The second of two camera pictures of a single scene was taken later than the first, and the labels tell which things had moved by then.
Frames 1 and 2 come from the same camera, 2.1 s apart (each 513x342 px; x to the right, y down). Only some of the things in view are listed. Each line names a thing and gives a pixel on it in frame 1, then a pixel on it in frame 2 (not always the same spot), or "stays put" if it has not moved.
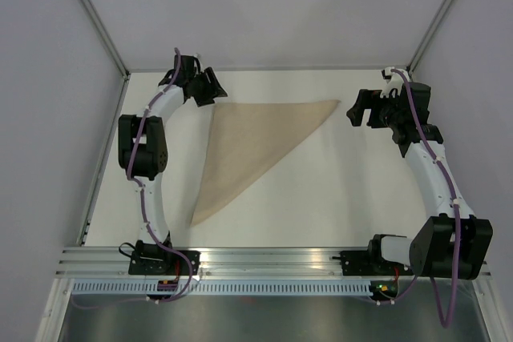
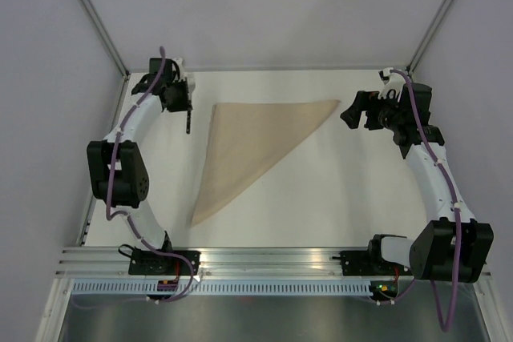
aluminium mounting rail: x=113 y=263 stays put
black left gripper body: x=199 y=82 to x=180 y=96
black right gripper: x=369 y=99 stays put
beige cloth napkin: x=244 y=136 stays put
